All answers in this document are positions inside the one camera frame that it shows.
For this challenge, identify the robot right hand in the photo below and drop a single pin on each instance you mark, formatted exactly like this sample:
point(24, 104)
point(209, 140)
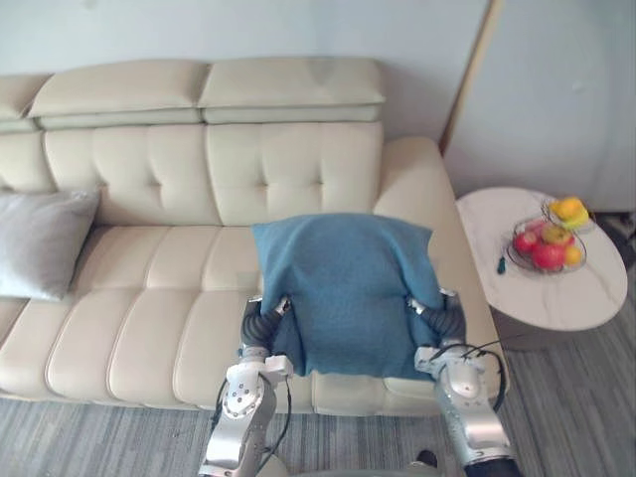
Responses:
point(447, 320)

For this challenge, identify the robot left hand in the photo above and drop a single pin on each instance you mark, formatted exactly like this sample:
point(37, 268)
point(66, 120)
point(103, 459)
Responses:
point(258, 328)

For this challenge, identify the teal blue square cushion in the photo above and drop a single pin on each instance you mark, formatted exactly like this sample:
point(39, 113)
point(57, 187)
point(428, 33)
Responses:
point(348, 283)

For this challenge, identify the light grey square cushion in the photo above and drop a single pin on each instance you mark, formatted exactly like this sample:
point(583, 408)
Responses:
point(40, 243)

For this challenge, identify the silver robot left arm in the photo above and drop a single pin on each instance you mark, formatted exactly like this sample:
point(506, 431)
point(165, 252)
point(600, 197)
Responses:
point(243, 402)

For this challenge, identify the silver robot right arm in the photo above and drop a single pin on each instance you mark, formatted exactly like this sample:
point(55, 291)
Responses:
point(467, 397)

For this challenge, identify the small teal object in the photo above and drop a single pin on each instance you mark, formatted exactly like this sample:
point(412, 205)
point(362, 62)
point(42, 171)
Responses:
point(500, 264)

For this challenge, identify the beige tufted leather sofa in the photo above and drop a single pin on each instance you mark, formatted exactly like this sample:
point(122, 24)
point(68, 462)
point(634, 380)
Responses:
point(164, 308)

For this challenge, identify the white marble oval side table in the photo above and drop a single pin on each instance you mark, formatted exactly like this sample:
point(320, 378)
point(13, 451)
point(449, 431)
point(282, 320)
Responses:
point(541, 298)

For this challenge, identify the small red apple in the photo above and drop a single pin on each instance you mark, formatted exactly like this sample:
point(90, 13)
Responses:
point(525, 242)

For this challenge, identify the large red apple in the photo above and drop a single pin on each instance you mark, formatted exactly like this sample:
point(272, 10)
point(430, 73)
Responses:
point(548, 257)

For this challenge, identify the yellow-red apple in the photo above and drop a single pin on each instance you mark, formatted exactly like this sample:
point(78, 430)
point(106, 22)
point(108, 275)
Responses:
point(556, 234)

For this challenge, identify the small orange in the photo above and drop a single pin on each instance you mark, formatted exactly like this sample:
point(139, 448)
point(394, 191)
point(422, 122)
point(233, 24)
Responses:
point(573, 255)

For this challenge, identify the yellow orange fruit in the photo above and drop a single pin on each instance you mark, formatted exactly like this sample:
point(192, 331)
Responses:
point(569, 208)

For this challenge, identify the wooden wall trim strip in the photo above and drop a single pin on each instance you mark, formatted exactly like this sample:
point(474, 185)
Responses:
point(472, 69)

